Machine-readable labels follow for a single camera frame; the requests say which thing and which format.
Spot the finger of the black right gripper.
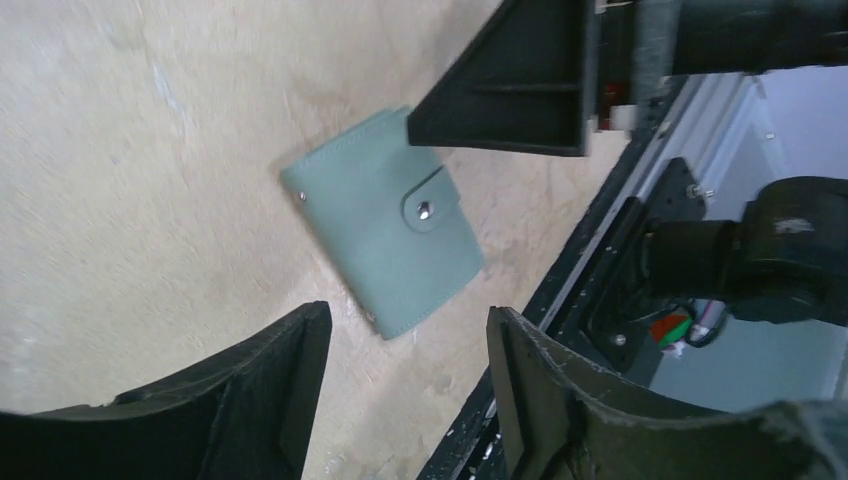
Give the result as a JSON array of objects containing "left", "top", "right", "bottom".
[{"left": 407, "top": 0, "right": 597, "bottom": 157}]

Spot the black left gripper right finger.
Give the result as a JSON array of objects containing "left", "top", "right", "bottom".
[{"left": 486, "top": 307, "right": 847, "bottom": 479}]

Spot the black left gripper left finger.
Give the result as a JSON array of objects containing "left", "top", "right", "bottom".
[{"left": 1, "top": 301, "right": 332, "bottom": 479}]

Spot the teal leather card holder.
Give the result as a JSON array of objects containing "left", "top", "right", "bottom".
[{"left": 281, "top": 108, "right": 484, "bottom": 340}]

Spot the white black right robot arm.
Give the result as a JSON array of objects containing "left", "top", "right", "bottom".
[{"left": 407, "top": 1, "right": 847, "bottom": 325}]

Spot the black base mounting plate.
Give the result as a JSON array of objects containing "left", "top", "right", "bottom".
[{"left": 417, "top": 76, "right": 710, "bottom": 480}]

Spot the aluminium frame rail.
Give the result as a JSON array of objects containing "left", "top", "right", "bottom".
[{"left": 539, "top": 72, "right": 763, "bottom": 333}]

